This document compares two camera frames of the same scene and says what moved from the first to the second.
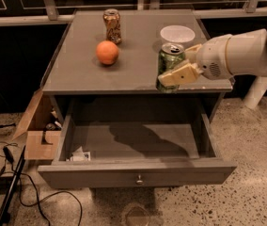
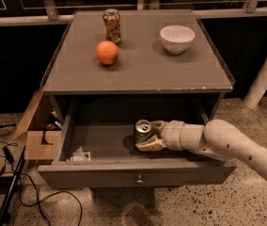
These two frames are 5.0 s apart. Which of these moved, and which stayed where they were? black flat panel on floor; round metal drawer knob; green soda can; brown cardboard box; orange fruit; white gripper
Moved: green soda can; white gripper
Stayed: orange fruit; brown cardboard box; black flat panel on floor; round metal drawer knob
